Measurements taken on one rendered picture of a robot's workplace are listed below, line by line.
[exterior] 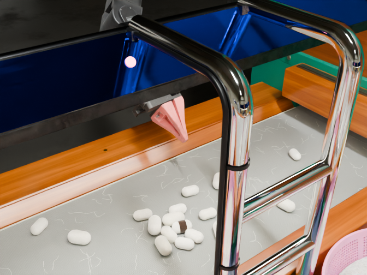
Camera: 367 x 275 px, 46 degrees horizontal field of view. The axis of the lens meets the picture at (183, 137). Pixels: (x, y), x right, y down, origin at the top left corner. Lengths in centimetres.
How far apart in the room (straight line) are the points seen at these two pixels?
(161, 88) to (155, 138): 45
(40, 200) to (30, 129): 40
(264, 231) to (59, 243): 33
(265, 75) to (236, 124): 80
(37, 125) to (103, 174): 43
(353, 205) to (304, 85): 31
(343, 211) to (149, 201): 33
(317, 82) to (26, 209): 62
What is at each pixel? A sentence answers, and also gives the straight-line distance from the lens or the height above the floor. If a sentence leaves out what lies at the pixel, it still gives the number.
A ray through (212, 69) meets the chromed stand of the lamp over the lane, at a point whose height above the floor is 111.
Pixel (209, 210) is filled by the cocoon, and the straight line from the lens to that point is 74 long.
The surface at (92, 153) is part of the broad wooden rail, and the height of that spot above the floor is 77.
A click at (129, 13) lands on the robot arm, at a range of 83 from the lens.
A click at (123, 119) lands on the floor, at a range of 249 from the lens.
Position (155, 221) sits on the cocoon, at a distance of 72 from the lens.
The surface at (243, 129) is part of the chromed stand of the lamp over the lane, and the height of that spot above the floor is 107.
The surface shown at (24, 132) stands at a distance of 41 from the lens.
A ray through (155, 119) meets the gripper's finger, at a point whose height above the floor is 85.
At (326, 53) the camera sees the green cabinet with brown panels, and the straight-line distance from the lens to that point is 103.
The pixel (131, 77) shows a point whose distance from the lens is 45.
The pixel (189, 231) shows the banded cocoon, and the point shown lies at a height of 76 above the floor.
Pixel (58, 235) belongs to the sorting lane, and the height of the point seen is 74.
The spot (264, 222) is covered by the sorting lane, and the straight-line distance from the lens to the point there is 76.
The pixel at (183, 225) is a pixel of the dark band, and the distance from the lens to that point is 72.
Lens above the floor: 126
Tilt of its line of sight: 33 degrees down
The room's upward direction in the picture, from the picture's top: straight up
